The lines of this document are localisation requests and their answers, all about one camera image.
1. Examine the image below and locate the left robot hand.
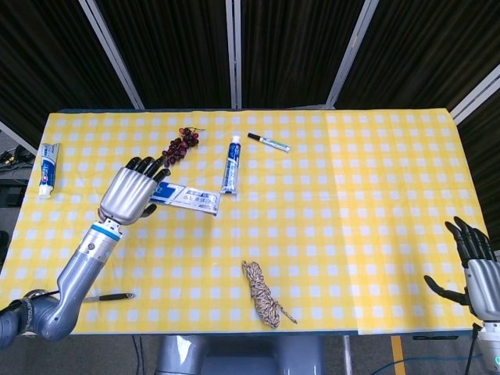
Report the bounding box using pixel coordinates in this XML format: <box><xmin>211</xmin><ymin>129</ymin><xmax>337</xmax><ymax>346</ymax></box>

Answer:
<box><xmin>97</xmin><ymin>155</ymin><xmax>172</xmax><ymax>227</ymax></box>

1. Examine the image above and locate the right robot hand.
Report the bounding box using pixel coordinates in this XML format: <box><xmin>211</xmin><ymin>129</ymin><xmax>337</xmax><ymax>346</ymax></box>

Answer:
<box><xmin>423</xmin><ymin>216</ymin><xmax>500</xmax><ymax>323</ymax></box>

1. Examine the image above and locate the blue white toothpaste box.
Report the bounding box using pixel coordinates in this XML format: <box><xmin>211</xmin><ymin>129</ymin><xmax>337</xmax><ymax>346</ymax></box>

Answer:
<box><xmin>150</xmin><ymin>180</ymin><xmax>222</xmax><ymax>218</ymax></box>

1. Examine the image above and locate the slim blue white toothpaste tube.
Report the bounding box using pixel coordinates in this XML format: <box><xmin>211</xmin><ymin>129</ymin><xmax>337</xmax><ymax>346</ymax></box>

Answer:
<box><xmin>219</xmin><ymin>134</ymin><xmax>242</xmax><ymax>195</ymax></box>

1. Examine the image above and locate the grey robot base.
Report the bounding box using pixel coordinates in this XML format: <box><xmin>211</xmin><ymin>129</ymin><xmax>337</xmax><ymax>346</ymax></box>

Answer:
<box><xmin>155</xmin><ymin>334</ymin><xmax>325</xmax><ymax>375</ymax></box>

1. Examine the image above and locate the Crest logo toothpaste tube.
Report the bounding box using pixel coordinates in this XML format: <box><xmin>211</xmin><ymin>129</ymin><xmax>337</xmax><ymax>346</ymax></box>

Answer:
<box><xmin>37</xmin><ymin>142</ymin><xmax>62</xmax><ymax>200</ymax></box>

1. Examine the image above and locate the dark red grape bunch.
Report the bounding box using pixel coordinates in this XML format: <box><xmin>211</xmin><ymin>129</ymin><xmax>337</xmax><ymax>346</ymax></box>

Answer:
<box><xmin>160</xmin><ymin>127</ymin><xmax>206</xmax><ymax>168</ymax></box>

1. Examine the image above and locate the metal spoon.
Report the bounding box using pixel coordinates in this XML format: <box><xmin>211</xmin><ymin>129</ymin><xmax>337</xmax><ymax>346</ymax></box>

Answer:
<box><xmin>84</xmin><ymin>292</ymin><xmax>136</xmax><ymax>303</ymax></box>

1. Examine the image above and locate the black corrugated partition panel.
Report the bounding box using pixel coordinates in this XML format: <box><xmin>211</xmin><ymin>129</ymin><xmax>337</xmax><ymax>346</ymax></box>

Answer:
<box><xmin>0</xmin><ymin>0</ymin><xmax>134</xmax><ymax>138</ymax></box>
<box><xmin>457</xmin><ymin>104</ymin><xmax>500</xmax><ymax>253</ymax></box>
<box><xmin>95</xmin><ymin>0</ymin><xmax>236</xmax><ymax>110</ymax></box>
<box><xmin>334</xmin><ymin>0</ymin><xmax>500</xmax><ymax>113</ymax></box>
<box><xmin>241</xmin><ymin>0</ymin><xmax>369</xmax><ymax>109</ymax></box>

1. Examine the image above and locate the black floor equipment clutter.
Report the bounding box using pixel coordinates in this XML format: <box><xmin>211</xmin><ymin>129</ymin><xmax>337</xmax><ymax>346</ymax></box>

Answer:
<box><xmin>0</xmin><ymin>145</ymin><xmax>37</xmax><ymax>208</ymax></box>

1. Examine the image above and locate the white marker black cap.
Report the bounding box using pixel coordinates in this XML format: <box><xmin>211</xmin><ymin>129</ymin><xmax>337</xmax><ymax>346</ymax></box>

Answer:
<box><xmin>247</xmin><ymin>132</ymin><xmax>292</xmax><ymax>154</ymax></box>

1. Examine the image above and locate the yellow white checkered tablecloth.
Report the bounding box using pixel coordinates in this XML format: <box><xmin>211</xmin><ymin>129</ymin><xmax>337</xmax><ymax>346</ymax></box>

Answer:
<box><xmin>0</xmin><ymin>109</ymin><xmax>491</xmax><ymax>337</ymax></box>

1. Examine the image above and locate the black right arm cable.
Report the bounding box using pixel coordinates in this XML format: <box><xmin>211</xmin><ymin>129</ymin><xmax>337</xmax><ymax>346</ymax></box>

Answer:
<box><xmin>466</xmin><ymin>323</ymin><xmax>480</xmax><ymax>375</ymax></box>

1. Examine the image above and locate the blue floor cable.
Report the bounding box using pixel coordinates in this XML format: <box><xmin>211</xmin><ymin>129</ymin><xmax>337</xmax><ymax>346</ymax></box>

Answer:
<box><xmin>386</xmin><ymin>352</ymin><xmax>476</xmax><ymax>375</ymax></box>

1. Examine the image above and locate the white partition frame post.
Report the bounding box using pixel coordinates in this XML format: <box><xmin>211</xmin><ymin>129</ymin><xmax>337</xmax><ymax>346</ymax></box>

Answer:
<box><xmin>325</xmin><ymin>0</ymin><xmax>382</xmax><ymax>109</ymax></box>
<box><xmin>77</xmin><ymin>0</ymin><xmax>146</xmax><ymax>110</ymax></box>
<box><xmin>225</xmin><ymin>0</ymin><xmax>243</xmax><ymax>110</ymax></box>
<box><xmin>0</xmin><ymin>120</ymin><xmax>39</xmax><ymax>154</ymax></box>
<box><xmin>448</xmin><ymin>63</ymin><xmax>500</xmax><ymax>125</ymax></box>

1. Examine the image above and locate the black floor cable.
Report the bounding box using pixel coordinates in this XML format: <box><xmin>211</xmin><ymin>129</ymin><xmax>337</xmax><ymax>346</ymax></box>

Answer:
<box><xmin>131</xmin><ymin>334</ymin><xmax>145</xmax><ymax>375</ymax></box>

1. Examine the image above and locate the braided rope bundle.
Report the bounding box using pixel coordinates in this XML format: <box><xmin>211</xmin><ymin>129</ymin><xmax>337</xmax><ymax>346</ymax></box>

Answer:
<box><xmin>241</xmin><ymin>260</ymin><xmax>298</xmax><ymax>330</ymax></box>

